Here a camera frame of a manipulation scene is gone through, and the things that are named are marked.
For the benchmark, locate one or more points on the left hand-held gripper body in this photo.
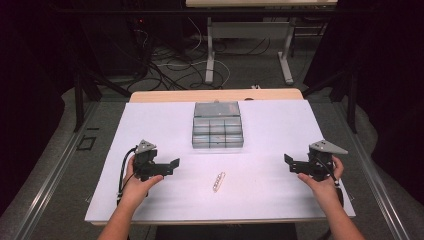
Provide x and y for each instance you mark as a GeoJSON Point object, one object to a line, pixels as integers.
{"type": "Point", "coordinates": [146, 163]}

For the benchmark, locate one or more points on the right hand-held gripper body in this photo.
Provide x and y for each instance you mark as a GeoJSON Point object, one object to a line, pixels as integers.
{"type": "Point", "coordinates": [321, 163]}

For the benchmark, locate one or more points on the person's right hand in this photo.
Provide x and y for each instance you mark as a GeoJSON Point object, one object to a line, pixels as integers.
{"type": "Point", "coordinates": [325, 188]}

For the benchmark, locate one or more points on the person's left hand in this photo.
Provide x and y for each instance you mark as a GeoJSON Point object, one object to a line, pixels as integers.
{"type": "Point", "coordinates": [138, 188]}

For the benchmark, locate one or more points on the white table mat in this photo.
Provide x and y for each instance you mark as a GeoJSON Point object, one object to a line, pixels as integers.
{"type": "Point", "coordinates": [260, 193]}

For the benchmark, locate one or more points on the small beige perforated strip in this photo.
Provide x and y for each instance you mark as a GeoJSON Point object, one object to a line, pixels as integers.
{"type": "Point", "coordinates": [219, 182]}

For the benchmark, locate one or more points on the clear plastic compartment box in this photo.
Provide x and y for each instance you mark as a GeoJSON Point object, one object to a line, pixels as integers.
{"type": "Point", "coordinates": [217, 128]}

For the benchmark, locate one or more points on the black metal stand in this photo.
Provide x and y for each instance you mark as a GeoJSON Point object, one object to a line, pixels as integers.
{"type": "Point", "coordinates": [350, 96]}
{"type": "Point", "coordinates": [83, 96]}

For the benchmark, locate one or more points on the small white plug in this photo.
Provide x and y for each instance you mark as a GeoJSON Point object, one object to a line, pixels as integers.
{"type": "Point", "coordinates": [256, 87]}

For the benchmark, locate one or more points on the person's dark clothing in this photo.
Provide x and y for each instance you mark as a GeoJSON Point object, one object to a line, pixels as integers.
{"type": "Point", "coordinates": [226, 232]}

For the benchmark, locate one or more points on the dark curtain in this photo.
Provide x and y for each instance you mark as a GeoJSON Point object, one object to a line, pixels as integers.
{"type": "Point", "coordinates": [30, 100]}
{"type": "Point", "coordinates": [390, 93]}

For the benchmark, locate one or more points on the black equipment cabinet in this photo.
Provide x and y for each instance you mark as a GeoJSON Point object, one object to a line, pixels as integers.
{"type": "Point", "coordinates": [123, 46]}

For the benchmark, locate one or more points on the white desk with metal legs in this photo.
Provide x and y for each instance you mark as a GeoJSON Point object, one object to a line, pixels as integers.
{"type": "Point", "coordinates": [248, 30]}

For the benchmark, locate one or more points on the metal floor rail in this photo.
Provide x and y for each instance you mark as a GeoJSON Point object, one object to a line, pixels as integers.
{"type": "Point", "coordinates": [46, 186]}
{"type": "Point", "coordinates": [373, 180]}

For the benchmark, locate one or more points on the black floor hatch frame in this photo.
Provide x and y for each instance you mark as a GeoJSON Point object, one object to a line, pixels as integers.
{"type": "Point", "coordinates": [86, 143]}

